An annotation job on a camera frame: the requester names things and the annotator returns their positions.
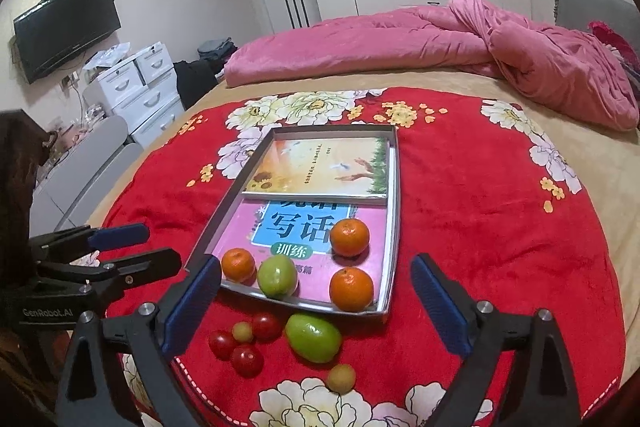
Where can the sunflower cover book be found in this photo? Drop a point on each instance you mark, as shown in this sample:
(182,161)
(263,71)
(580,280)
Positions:
(325,167)

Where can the small brown longan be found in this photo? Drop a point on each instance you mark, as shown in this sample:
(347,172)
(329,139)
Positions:
(242,332)
(341,379)

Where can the dark red pillow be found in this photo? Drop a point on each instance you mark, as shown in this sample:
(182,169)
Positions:
(611,38)

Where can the orange mandarin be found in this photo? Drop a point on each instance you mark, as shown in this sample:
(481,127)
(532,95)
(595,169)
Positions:
(351,289)
(349,238)
(238,265)

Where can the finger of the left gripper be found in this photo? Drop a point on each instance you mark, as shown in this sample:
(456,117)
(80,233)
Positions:
(69,245)
(99,286)

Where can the red floral blanket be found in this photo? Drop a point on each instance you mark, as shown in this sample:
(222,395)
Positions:
(484,191)

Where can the white drawer cabinet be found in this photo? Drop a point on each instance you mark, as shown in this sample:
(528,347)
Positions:
(142,90)

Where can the grey headboard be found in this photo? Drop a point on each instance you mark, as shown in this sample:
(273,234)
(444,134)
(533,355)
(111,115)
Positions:
(620,15)

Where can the black bag on floor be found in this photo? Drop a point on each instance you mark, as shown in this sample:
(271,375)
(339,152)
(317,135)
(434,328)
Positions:
(194,80)

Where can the green fruit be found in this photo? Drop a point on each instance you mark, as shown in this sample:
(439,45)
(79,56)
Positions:
(312,338)
(277,277)

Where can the stool with folded clothes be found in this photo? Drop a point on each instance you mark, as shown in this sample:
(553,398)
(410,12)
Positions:
(217,52)

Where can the pink duvet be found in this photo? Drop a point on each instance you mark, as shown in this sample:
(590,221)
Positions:
(567,70)

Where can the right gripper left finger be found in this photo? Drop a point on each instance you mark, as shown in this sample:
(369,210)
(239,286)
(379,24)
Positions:
(93,389)

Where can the cherry tomato front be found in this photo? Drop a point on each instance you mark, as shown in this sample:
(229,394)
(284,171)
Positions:
(247,361)

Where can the cherry tomato top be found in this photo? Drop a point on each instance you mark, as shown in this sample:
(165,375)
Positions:
(266,326)

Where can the black wall television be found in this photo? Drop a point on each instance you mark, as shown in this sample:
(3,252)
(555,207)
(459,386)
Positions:
(55,31)

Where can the cherry tomato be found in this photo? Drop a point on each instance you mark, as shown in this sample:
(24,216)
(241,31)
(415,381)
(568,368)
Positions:
(222,344)
(247,361)
(266,326)

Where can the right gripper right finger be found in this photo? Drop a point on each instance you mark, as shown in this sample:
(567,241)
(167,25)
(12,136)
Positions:
(541,388)

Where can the pink Chinese workbook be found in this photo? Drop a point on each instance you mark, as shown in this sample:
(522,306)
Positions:
(301,231)

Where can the grey shallow box tray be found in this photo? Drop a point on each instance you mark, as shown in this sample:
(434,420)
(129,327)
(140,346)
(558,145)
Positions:
(236,194)

